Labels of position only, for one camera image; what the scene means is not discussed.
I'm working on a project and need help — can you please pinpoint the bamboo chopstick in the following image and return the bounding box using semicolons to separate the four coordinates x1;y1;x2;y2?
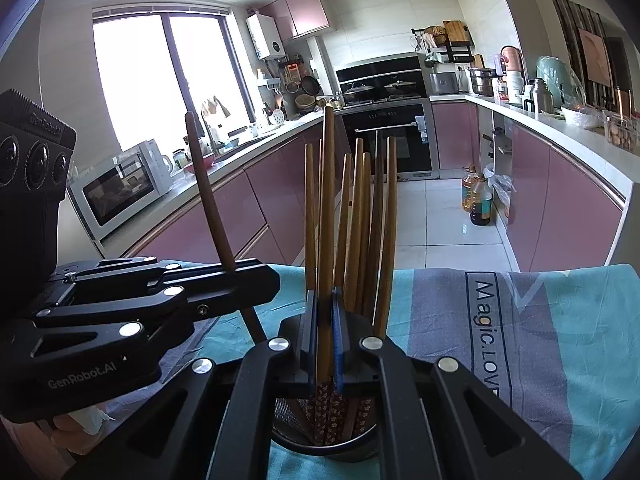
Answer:
305;143;316;290
184;112;267;344
314;106;335;445
334;153;352;288
345;138;371;313
373;136;398;339

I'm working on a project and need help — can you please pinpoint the black mesh pen holder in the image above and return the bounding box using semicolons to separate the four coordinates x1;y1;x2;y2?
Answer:
272;393;378;463

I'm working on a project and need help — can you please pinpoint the kitchen window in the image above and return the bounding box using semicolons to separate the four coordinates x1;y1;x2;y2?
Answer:
92;11;256;155

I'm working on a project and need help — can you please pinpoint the left hand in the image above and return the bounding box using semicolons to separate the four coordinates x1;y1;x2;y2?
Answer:
50;403;114;455

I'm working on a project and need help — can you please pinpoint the pink bowl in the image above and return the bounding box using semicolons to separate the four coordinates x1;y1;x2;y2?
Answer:
183;153;217;175

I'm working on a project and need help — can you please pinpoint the white microwave oven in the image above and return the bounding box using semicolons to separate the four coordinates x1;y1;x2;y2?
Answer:
68;140;172;242

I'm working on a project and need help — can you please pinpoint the blue grey tablecloth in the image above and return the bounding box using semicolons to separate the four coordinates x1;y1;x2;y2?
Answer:
98;259;640;480

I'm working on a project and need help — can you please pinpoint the dark soy sauce bottle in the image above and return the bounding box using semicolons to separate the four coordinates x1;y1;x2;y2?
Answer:
470;176;492;226

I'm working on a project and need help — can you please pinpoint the hanging frying pan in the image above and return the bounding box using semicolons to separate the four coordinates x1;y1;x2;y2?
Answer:
299;63;321;96

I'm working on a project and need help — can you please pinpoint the yellow oil bottle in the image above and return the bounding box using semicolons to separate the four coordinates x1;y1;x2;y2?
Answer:
461;164;478;212

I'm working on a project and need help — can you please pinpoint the white water heater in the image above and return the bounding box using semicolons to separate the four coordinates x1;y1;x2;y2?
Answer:
245;13;286;61

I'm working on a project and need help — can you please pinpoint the black built-in oven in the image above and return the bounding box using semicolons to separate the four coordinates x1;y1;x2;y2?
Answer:
342;99;439;181

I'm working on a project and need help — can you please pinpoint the black range hood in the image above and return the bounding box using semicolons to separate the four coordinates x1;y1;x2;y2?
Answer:
336;53;428;105

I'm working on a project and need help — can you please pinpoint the pink upper cabinet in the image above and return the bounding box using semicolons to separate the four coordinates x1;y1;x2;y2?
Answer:
258;0;331;42

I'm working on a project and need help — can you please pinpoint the glass jar with food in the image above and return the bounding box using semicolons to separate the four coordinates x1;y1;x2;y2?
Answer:
603;110;639;154

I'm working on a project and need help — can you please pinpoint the steel stock pot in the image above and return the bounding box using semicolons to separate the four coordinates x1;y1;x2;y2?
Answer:
466;67;497;96

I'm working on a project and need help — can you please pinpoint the mint green appliance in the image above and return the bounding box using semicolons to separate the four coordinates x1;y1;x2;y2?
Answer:
536;56;587;108

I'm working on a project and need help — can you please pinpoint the pink kettle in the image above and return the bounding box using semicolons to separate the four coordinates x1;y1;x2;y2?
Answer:
500;46;525;77

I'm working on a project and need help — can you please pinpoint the pink wall picture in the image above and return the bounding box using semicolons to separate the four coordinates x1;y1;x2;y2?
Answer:
579;29;612;87

